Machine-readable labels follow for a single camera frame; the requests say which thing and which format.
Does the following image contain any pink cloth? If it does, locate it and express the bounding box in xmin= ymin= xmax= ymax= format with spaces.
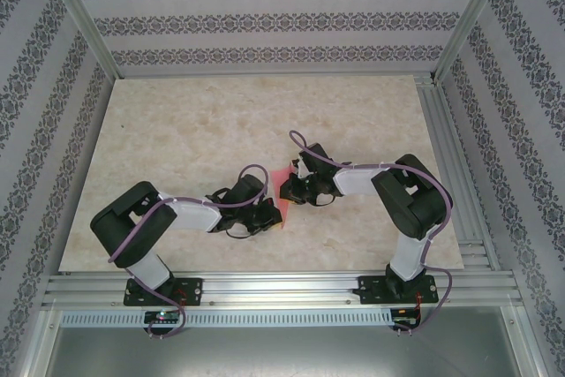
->
xmin=269 ymin=164 xmax=298 ymax=231

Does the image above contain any grey sheet metal shelf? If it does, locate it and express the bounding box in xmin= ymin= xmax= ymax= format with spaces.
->
xmin=26 ymin=308 xmax=548 ymax=377

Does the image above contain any small circuit board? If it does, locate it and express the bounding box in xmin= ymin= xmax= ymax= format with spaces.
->
xmin=144 ymin=310 xmax=181 ymax=324
xmin=391 ymin=307 xmax=420 ymax=323

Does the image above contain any aluminium mounting rail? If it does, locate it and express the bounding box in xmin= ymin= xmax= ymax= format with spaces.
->
xmin=41 ymin=271 xmax=524 ymax=311

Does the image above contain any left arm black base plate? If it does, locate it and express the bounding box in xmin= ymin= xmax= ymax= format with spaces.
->
xmin=123 ymin=277 xmax=205 ymax=307

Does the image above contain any slotted grey cable duct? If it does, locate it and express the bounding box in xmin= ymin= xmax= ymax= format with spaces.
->
xmin=59 ymin=308 xmax=396 ymax=328

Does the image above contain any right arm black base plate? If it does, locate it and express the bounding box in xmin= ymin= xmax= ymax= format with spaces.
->
xmin=358 ymin=275 xmax=439 ymax=306

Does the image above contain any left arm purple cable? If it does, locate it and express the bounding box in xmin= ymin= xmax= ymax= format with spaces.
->
xmin=108 ymin=163 xmax=270 ymax=342

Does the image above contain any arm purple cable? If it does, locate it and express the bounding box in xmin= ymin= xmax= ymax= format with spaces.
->
xmin=108 ymin=163 xmax=270 ymax=342
xmin=288 ymin=130 xmax=456 ymax=338

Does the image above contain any aluminium side rail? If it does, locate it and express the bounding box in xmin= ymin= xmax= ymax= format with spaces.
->
xmin=414 ymin=74 xmax=500 ymax=272

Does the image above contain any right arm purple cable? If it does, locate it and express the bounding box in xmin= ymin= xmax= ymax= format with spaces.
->
xmin=288 ymin=130 xmax=456 ymax=338

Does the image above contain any aluminium frame post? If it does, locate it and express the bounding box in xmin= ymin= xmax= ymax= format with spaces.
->
xmin=41 ymin=0 xmax=121 ymax=82
xmin=431 ymin=0 xmax=516 ymax=83

